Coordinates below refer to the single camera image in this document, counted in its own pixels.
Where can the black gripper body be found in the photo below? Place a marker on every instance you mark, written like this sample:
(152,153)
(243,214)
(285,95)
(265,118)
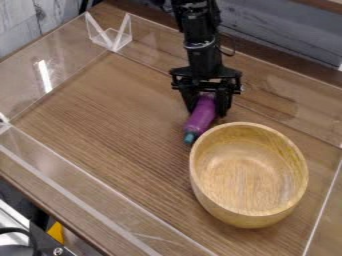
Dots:
(204,74)

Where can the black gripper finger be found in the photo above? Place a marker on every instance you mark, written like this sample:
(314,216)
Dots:
(190,97)
(223,99)

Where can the purple toy eggplant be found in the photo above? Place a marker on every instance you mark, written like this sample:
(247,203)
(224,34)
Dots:
(200,118)

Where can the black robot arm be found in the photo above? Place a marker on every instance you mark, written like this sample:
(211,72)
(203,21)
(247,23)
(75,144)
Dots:
(198,19)

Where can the light wooden bowl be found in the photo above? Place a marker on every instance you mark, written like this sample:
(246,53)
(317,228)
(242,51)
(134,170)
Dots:
(248,174)

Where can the yellow black device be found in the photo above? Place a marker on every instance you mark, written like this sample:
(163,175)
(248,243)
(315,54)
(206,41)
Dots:
(61,235)

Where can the clear acrylic corner bracket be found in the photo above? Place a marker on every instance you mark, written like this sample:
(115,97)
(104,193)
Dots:
(112,39)

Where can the clear acrylic tray wall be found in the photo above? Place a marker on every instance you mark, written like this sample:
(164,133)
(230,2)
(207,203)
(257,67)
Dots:
(110,221)

